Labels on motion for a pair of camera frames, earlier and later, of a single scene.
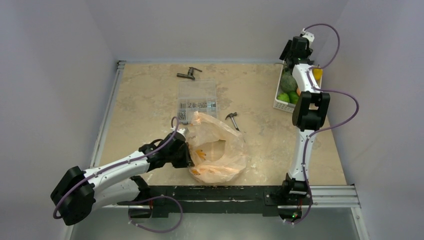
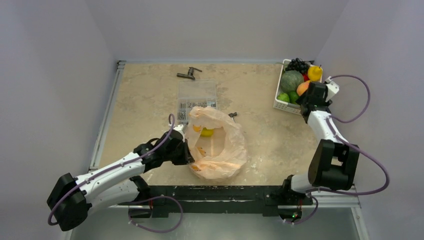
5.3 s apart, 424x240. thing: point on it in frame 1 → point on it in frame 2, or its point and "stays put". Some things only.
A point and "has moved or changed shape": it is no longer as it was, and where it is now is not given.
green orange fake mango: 293,97 stays put
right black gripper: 286,50 → 306,99
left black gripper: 187,161 stays put
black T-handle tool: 189,75 stays put
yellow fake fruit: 318,73 stays put
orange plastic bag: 218,152 has moved or changed shape
